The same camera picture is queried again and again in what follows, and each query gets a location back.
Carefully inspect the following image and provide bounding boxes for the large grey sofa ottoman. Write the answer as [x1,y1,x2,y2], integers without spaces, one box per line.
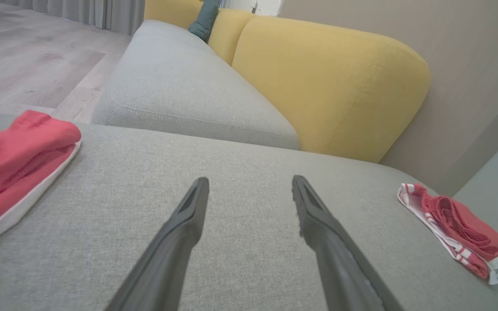
[0,110,498,311]

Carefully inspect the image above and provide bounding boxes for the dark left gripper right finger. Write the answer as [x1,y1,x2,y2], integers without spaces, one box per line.
[292,175,405,311]

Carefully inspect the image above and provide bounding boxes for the red garment plain white hem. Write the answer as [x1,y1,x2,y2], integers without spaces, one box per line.
[0,110,82,252]

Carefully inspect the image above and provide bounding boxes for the white object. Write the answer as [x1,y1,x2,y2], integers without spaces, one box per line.
[222,0,283,17]

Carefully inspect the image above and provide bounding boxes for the narrow yellow sofa cushion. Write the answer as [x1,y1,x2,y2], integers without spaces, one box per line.
[207,9,257,66]

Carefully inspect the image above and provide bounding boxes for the red shorts with white stripes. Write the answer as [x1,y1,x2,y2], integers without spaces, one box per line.
[397,183,498,296]

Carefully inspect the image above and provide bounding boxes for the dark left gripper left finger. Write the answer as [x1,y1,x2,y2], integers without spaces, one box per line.
[105,177,210,311]

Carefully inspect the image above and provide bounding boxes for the large yellow sofa backrest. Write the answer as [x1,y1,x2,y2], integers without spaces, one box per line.
[231,16,431,164]

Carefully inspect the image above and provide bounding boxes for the grey curtain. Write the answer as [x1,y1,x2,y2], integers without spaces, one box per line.
[0,0,146,36]

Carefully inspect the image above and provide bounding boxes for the grey sofa seat cushion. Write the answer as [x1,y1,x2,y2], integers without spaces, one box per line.
[91,19,300,150]

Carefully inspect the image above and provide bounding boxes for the yellow sofa backrest cushion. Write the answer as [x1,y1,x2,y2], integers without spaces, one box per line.
[144,0,204,30]

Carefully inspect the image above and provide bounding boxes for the teal cloth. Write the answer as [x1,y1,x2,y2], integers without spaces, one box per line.
[188,0,221,43]

